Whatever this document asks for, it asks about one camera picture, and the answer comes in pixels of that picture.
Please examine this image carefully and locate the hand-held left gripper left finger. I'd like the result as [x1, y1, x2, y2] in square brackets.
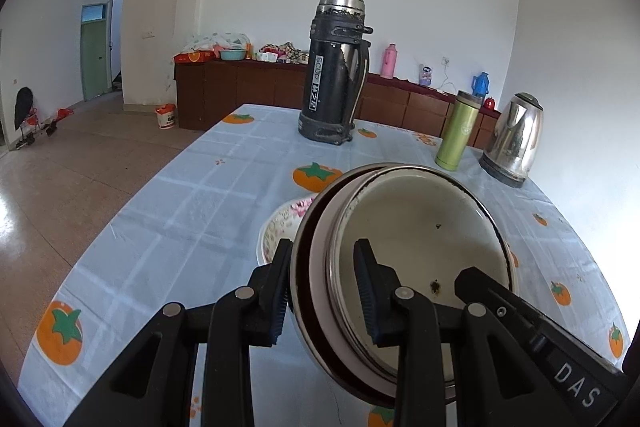
[65, 238, 294, 427]

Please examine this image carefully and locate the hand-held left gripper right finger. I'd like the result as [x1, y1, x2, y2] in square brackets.
[353, 238, 571, 427]

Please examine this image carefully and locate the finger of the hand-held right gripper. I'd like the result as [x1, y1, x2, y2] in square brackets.
[454, 267, 547, 348]

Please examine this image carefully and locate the stainless steel bowl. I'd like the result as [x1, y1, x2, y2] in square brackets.
[290, 163, 517, 409]

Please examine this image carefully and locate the pink floral rimmed plate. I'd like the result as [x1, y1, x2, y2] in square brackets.
[256, 197, 315, 265]

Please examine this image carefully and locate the white enamel mug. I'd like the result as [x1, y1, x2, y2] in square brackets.
[325, 171, 512, 385]

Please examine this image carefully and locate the light blue persimmon print tablecloth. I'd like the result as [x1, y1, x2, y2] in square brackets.
[17, 103, 632, 427]

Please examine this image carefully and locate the stainless steel electric kettle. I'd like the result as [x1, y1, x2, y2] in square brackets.
[479, 92, 544, 188]

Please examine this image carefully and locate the green thermos bottle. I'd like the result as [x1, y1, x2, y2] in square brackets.
[435, 90, 482, 172]

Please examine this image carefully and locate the brown wooden sideboard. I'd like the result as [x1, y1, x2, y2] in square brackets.
[173, 57, 502, 152]

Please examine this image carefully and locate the white plastic bucket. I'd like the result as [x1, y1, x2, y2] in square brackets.
[155, 103, 177, 129]

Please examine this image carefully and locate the large black thermos flask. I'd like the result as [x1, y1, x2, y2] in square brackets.
[298, 0, 373, 146]

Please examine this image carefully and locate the pink thermos jug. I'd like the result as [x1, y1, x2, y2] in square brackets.
[381, 43, 398, 80]

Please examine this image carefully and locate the pile of colourful cloth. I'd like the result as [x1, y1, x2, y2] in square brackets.
[258, 42, 310, 65]

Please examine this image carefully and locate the orange cardboard box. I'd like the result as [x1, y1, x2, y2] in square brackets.
[173, 51, 216, 64]

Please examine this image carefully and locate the mesh food cover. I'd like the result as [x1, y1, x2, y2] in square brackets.
[182, 32, 251, 58]

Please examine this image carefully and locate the green door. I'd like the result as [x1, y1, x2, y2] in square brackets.
[81, 4, 108, 102]

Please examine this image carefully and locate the black covered chair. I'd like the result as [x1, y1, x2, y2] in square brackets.
[14, 88, 38, 148]

